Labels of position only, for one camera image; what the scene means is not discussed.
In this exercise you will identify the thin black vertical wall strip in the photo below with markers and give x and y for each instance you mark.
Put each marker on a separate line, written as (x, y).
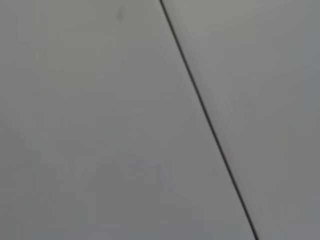
(203, 108)

